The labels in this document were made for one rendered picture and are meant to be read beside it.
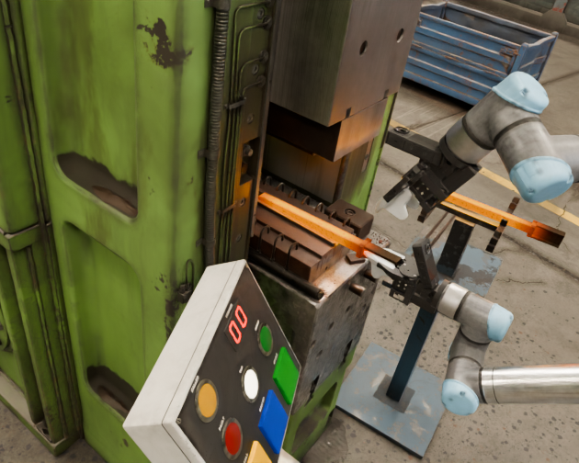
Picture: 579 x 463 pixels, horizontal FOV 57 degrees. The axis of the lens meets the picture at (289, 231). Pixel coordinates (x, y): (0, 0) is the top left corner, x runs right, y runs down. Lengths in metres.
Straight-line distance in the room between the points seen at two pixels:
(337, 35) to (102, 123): 0.52
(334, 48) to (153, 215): 0.46
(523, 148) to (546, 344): 2.13
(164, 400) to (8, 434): 1.51
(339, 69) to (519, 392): 0.72
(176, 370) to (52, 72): 0.70
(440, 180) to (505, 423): 1.64
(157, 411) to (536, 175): 0.61
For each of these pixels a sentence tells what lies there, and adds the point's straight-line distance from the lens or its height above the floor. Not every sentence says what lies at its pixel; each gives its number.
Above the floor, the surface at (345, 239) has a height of 1.02.
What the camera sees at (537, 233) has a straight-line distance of 1.74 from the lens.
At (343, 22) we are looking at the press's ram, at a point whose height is 1.56.
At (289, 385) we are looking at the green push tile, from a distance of 1.02.
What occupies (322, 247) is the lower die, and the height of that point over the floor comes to 0.99.
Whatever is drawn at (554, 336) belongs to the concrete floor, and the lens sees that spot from 3.00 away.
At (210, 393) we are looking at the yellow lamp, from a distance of 0.79.
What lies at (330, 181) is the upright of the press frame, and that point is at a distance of 1.60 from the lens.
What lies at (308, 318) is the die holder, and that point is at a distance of 1.33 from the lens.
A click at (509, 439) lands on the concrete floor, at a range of 2.45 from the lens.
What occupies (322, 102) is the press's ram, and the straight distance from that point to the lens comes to 1.04.
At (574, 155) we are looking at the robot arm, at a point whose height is 1.49.
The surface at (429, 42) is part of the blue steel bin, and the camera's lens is 5.26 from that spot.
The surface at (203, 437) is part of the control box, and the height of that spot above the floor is 1.14.
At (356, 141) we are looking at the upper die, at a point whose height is 1.29.
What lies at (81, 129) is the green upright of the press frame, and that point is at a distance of 1.27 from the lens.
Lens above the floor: 1.80
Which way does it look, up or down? 36 degrees down
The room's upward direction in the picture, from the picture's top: 10 degrees clockwise
